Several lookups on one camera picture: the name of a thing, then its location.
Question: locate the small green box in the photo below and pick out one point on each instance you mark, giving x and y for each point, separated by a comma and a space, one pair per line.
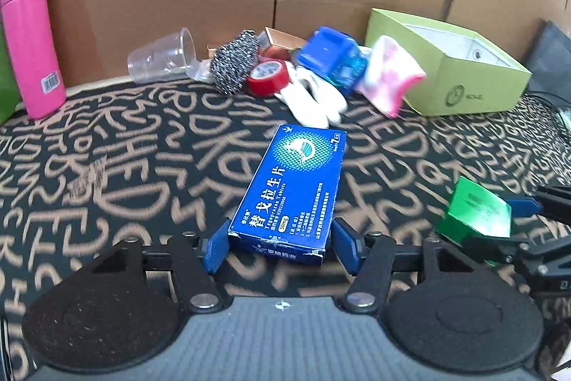
477, 211

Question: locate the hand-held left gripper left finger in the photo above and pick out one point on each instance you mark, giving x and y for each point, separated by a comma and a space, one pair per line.
216, 248

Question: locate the black letter-print mat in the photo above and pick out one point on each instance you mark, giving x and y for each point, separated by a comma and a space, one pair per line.
134, 166

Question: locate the blue medicine box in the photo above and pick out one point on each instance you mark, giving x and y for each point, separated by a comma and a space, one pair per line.
290, 184

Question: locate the light green cardboard box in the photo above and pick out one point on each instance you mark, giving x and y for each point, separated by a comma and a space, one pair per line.
473, 86

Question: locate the red tape roll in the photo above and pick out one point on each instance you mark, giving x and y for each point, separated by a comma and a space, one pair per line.
265, 78

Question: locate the white glove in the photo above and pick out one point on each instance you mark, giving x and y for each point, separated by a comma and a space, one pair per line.
312, 97

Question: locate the green bag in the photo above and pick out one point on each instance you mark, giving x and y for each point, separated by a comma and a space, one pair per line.
6, 86

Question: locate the small copper box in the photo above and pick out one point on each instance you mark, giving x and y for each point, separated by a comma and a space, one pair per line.
283, 41

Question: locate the steel wool scrubber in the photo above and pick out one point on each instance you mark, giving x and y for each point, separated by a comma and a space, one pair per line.
234, 62

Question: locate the pink white cloth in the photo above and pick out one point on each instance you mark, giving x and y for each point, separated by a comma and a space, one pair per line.
388, 73

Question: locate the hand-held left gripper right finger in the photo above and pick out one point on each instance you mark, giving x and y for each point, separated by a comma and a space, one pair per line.
345, 245

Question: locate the black bag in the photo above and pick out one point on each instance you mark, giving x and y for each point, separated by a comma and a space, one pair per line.
551, 59

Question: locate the blue plastic container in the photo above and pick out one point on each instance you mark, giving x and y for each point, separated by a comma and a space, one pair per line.
330, 55

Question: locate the clear plastic cup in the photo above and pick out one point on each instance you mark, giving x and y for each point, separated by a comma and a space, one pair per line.
160, 57

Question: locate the pink thermos bottle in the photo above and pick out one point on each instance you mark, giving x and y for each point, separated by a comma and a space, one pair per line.
31, 41

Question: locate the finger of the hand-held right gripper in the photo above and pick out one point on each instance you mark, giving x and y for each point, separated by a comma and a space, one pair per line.
524, 207
495, 248

